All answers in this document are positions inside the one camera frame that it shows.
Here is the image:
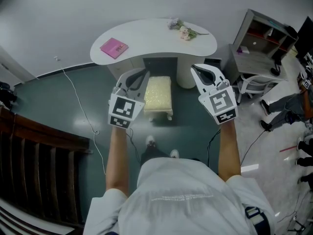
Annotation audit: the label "white cable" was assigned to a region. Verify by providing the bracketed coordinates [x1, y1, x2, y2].
[54, 56, 101, 162]

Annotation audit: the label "person's waist strap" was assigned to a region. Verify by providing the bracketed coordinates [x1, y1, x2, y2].
[244, 204, 271, 235]

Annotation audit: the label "black equipment on floor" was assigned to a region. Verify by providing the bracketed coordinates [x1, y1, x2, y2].
[0, 81, 18, 109]

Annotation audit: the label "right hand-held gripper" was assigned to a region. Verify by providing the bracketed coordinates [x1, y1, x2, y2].
[190, 63, 239, 126]

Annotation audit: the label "dark wooden slatted furniture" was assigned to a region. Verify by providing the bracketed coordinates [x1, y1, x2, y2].
[0, 106, 94, 235]

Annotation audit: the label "person's left forearm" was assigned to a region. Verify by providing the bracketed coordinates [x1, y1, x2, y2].
[105, 125, 131, 196]

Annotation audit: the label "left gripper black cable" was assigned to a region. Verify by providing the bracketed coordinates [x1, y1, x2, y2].
[126, 128, 142, 166]

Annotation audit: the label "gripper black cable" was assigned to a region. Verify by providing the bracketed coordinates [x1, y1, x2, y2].
[206, 128, 222, 169]
[126, 128, 142, 166]

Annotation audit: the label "white kidney-shaped table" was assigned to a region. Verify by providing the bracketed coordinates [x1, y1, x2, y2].
[89, 18, 219, 90]

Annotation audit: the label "flower bouquet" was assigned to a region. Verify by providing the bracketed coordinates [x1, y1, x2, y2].
[167, 18, 210, 42]

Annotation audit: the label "pink floor tape strip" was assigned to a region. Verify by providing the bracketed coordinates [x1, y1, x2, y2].
[279, 145, 298, 153]

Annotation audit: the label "black monitor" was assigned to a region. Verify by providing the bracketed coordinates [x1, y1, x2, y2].
[294, 15, 313, 59]

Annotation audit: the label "black headphones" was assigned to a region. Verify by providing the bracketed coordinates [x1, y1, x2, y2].
[270, 62, 282, 77]

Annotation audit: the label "person's dark trousers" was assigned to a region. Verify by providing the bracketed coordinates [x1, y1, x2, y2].
[140, 142, 172, 166]

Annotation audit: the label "person's white shirt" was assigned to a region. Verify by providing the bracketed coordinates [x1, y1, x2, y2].
[84, 156, 277, 235]

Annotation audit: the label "grey desk with shelf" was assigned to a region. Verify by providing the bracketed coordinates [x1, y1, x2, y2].
[223, 8, 299, 93]

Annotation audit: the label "white chair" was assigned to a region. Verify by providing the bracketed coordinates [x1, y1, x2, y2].
[235, 73, 272, 105]

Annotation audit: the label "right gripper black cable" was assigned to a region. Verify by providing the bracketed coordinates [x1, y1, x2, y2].
[206, 128, 222, 169]

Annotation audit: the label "cream cushioned stool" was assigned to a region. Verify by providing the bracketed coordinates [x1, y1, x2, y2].
[143, 76, 174, 122]

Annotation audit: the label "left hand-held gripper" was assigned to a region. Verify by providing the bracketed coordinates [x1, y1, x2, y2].
[108, 68, 151, 130]

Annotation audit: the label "person's right forearm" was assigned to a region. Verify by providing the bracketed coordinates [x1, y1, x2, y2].
[218, 121, 243, 184]

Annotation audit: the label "pink book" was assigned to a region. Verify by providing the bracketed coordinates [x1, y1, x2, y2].
[99, 37, 130, 59]

